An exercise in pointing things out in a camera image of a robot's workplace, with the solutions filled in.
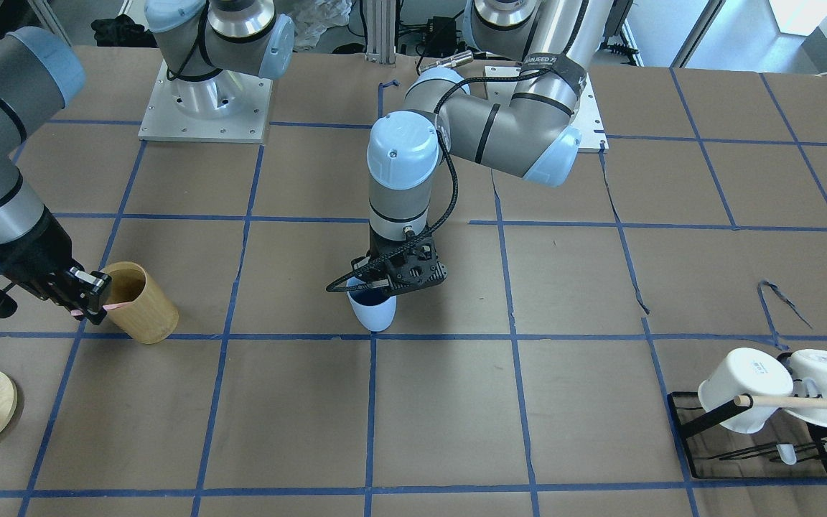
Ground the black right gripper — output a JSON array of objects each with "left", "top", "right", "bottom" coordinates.
[{"left": 0, "top": 212, "right": 112, "bottom": 325}]

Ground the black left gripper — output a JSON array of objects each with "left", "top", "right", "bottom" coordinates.
[{"left": 351, "top": 233, "right": 449, "bottom": 295}]

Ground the pink chopstick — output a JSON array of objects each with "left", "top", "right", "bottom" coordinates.
[{"left": 70, "top": 302, "right": 132, "bottom": 317}]

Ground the light blue cup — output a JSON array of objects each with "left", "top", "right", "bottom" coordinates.
[{"left": 347, "top": 288, "right": 397, "bottom": 332}]

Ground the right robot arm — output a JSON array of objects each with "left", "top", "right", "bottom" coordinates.
[{"left": 0, "top": 1, "right": 295, "bottom": 325}]

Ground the bamboo cup holder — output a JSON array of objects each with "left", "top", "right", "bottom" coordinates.
[{"left": 103, "top": 261, "right": 179, "bottom": 345}]

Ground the black cup rack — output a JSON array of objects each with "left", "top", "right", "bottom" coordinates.
[{"left": 668, "top": 351, "right": 827, "bottom": 479}]

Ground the wooden rack rod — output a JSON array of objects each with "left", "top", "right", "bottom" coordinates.
[{"left": 732, "top": 393, "right": 827, "bottom": 410}]

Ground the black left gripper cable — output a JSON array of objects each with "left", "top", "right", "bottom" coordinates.
[{"left": 326, "top": 68, "right": 572, "bottom": 294}]

